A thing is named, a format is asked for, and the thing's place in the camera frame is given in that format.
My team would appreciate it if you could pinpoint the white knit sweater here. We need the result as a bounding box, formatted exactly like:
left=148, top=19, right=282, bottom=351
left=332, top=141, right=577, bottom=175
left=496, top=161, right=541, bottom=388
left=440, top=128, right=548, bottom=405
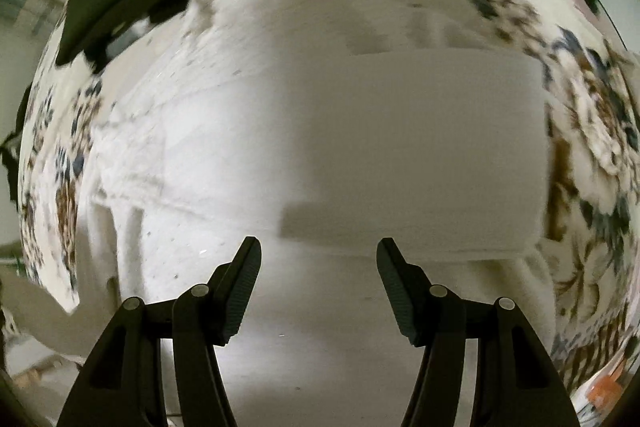
left=81, top=0, right=555, bottom=426

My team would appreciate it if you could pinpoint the floral fleece blanket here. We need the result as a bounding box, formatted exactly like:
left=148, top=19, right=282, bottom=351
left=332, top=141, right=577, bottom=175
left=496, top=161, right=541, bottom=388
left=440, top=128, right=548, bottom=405
left=2, top=0, right=639, bottom=395

